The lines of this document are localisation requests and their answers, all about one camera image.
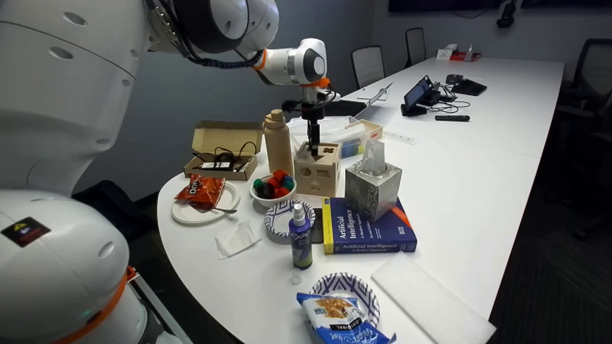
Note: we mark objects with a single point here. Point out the red and white box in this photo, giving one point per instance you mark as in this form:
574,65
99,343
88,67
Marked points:
459,54

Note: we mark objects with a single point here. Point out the open cardboard box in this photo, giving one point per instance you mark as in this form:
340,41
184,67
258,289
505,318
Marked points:
224,142

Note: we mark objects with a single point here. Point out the wooden shape sorter cube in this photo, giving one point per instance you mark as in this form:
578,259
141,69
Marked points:
315,173

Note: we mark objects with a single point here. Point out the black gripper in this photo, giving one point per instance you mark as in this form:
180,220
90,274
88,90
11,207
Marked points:
308,109

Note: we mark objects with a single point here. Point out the teal ball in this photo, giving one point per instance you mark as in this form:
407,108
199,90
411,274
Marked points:
289,184

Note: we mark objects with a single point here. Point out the black pouch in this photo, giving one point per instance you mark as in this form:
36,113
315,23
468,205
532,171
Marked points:
468,85

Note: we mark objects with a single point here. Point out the blue chip bag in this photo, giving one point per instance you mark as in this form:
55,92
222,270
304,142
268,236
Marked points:
337,322

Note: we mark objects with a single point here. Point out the black flat tablet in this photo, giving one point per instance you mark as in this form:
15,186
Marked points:
352,108

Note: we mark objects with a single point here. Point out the clear plastic container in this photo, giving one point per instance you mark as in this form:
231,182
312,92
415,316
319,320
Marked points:
346,134

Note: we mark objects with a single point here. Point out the clear bottle cap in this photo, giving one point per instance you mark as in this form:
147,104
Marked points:
294,278

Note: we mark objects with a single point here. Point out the black remote control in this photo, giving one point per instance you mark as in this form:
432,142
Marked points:
451,117

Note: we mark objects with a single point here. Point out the green ball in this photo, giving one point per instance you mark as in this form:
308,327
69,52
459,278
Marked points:
258,186

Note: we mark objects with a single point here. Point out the tan plastic bottle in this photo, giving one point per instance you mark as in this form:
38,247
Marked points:
277,144

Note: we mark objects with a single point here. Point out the white paper sheet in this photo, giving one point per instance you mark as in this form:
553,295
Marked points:
430,302

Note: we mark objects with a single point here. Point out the white bowl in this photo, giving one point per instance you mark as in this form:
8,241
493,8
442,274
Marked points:
270,201

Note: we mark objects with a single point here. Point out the white napkin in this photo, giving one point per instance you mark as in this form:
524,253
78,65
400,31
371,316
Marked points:
237,239

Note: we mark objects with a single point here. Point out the blue hardcover book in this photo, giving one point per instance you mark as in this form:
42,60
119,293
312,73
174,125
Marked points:
363,234

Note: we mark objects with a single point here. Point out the red ball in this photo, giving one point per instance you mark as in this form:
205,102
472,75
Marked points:
277,178

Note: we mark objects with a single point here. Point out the orange snack bag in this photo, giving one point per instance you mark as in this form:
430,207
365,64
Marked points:
201,190

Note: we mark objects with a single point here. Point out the black office chair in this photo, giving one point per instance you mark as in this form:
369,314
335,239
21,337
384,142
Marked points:
589,77

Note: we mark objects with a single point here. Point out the grey tissue box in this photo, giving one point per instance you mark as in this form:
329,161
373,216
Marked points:
373,188

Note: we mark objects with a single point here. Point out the blue spray bottle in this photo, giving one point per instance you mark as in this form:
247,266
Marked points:
300,245

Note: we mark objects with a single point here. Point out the black wall mounted camera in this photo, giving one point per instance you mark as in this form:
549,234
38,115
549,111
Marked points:
505,12

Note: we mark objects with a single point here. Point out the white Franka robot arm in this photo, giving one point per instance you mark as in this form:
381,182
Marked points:
63,69

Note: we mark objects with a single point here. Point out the blue patterned paper plate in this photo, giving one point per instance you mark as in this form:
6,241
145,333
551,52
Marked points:
359,289
279,224

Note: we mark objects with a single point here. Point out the grey mesh office chair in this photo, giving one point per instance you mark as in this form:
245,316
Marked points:
367,64
415,44

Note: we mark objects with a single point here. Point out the plain white plate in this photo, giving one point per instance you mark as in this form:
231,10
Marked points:
191,215

